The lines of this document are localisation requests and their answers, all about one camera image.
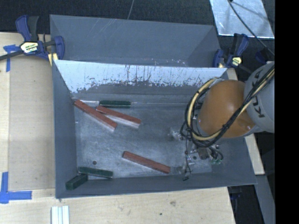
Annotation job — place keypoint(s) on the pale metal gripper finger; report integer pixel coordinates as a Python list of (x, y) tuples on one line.
[(191, 153), (187, 168)]

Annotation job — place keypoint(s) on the red-brown flat block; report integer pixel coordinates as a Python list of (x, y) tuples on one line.
[(95, 114), (146, 162), (119, 115)]

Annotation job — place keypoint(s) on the grey metal bin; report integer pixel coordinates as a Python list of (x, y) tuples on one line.
[(140, 143)]

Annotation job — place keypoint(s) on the dark green flat block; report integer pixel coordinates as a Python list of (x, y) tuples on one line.
[(76, 182), (95, 172), (115, 103)]

